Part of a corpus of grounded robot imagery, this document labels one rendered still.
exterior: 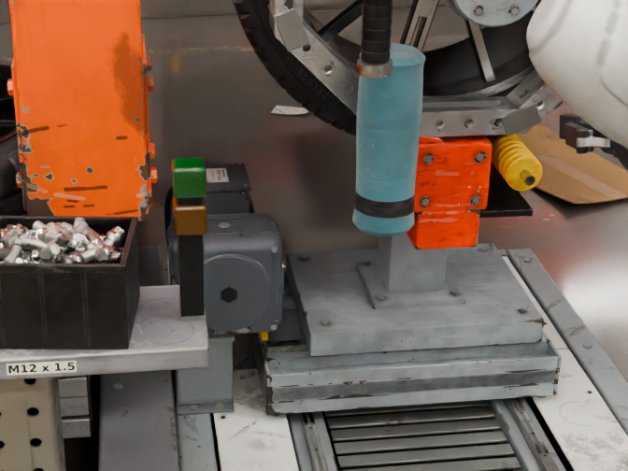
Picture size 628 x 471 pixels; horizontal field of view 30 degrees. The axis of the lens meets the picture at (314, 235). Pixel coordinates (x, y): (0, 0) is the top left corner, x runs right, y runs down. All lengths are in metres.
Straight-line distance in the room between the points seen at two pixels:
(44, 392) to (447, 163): 0.68
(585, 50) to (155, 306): 0.72
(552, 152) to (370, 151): 1.76
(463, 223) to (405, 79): 0.33
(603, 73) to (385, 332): 0.97
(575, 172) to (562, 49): 2.17
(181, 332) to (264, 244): 0.38
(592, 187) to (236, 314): 1.49
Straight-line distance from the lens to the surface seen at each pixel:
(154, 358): 1.45
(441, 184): 1.78
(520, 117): 1.78
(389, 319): 1.97
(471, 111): 1.76
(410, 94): 1.59
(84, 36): 1.51
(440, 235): 1.81
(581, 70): 1.06
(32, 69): 1.53
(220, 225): 1.86
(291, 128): 3.43
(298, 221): 2.83
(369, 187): 1.63
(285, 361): 1.97
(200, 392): 1.99
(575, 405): 2.08
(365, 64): 1.46
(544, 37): 1.07
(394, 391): 1.97
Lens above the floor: 1.20
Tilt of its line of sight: 26 degrees down
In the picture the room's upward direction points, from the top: 2 degrees clockwise
